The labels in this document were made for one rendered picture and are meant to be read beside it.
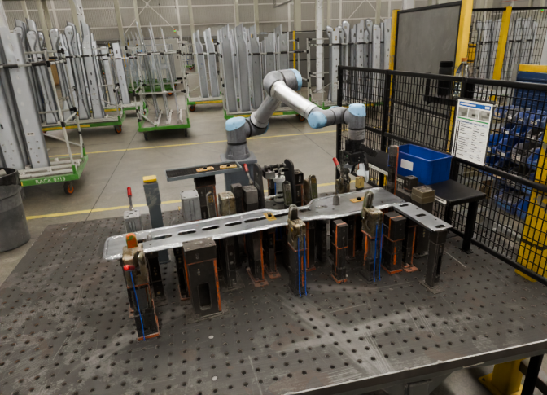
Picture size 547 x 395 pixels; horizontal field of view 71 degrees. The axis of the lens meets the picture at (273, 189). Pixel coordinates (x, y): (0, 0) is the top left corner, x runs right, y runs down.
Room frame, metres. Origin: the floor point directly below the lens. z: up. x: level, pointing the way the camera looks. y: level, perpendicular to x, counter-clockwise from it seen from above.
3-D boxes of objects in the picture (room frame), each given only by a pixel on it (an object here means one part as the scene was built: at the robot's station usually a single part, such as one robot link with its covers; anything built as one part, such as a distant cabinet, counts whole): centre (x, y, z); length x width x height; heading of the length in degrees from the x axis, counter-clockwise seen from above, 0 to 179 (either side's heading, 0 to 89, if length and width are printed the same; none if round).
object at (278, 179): (1.83, -0.01, 0.94); 0.18 x 0.13 x 0.49; 109
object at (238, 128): (2.26, 0.20, 1.27); 0.13 x 0.12 x 0.14; 129
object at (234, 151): (2.26, 0.21, 1.15); 0.15 x 0.15 x 0.10
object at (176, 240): (1.59, 0.04, 1.00); 1.38 x 0.22 x 0.02; 109
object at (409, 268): (1.61, -0.63, 0.84); 0.11 x 0.06 x 0.29; 19
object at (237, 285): (1.53, 0.22, 0.84); 0.13 x 0.11 x 0.29; 19
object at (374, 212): (1.53, -0.43, 0.87); 0.12 x 0.09 x 0.35; 19
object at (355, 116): (1.74, -0.39, 1.41); 0.09 x 0.08 x 0.11; 39
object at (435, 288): (1.44, -0.69, 0.84); 0.11 x 0.06 x 0.29; 19
